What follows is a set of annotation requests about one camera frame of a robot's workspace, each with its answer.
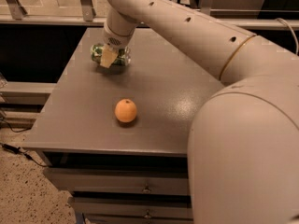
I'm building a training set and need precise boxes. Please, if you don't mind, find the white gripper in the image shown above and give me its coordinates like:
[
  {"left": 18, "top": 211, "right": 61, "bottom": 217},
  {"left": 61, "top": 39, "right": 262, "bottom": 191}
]
[{"left": 100, "top": 7, "right": 137, "bottom": 68}]

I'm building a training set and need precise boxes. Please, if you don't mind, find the green soda can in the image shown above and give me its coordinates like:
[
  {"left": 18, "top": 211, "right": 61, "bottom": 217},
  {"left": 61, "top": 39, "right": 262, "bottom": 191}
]
[{"left": 91, "top": 43, "right": 131, "bottom": 66}]

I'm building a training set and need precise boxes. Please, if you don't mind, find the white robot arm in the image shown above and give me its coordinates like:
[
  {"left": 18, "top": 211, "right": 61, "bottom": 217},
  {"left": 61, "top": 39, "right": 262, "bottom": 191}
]
[{"left": 104, "top": 0, "right": 299, "bottom": 224}]

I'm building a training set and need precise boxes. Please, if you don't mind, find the orange fruit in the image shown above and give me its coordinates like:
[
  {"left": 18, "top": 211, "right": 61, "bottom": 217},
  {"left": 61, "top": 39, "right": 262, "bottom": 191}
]
[{"left": 114, "top": 99, "right": 137, "bottom": 123}]

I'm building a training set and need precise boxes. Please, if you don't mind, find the grey drawer cabinet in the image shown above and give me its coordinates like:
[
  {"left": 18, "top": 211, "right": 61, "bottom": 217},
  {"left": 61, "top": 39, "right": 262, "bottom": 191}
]
[{"left": 25, "top": 28, "right": 222, "bottom": 224}]

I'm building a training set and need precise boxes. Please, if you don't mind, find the metal railing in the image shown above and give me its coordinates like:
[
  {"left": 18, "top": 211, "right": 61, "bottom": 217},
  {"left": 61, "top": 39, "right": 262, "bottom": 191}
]
[{"left": 0, "top": 0, "right": 299, "bottom": 30}]

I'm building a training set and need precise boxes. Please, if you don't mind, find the upper grey drawer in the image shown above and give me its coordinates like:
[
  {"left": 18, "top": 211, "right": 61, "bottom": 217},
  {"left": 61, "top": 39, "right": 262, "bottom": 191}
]
[{"left": 44, "top": 168, "right": 190, "bottom": 196}]

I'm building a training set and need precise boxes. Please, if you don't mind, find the grey drawer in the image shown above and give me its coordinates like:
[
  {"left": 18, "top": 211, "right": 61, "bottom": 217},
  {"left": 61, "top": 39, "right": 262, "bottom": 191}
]
[
  {"left": 44, "top": 168, "right": 190, "bottom": 196},
  {"left": 68, "top": 197, "right": 192, "bottom": 219}
]

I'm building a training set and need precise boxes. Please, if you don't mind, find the lower grey drawer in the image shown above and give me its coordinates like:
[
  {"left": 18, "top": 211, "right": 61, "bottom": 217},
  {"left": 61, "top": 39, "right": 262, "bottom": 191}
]
[{"left": 68, "top": 197, "right": 192, "bottom": 219}]

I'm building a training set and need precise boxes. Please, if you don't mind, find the black floor cable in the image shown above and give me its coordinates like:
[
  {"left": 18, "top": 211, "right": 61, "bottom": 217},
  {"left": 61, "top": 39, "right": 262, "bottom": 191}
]
[{"left": 0, "top": 143, "right": 48, "bottom": 168}]

